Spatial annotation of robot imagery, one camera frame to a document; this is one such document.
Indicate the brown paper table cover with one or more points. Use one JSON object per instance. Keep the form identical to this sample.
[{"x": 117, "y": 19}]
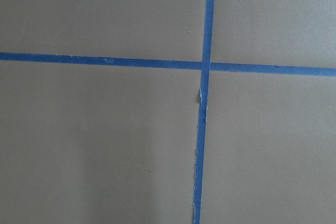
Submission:
[{"x": 114, "y": 144}]

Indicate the blue tape strip lengthwise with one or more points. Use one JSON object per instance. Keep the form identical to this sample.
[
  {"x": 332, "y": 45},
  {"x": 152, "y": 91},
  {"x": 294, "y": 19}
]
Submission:
[{"x": 202, "y": 110}]

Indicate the blue tape strip crosswise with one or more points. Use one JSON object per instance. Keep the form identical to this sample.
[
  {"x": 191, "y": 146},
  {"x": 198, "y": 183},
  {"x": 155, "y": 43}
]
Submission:
[{"x": 169, "y": 64}]

